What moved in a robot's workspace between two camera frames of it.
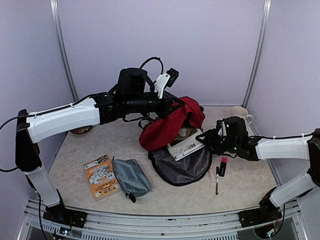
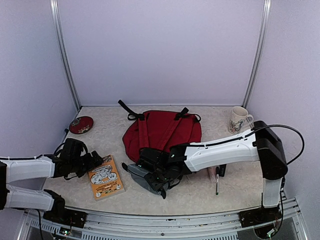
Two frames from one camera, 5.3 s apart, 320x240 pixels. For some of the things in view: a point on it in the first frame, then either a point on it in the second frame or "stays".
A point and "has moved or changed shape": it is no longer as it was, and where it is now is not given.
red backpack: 155,137 has moved or changed shape
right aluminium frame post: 266,12 stays
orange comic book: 102,176 stays
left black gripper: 168,105 → 92,164
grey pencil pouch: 132,180 has moved or changed shape
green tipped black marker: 217,180 stays
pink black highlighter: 224,161 stays
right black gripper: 209,139 → 156,184
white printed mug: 240,111 stays
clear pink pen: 212,174 stays
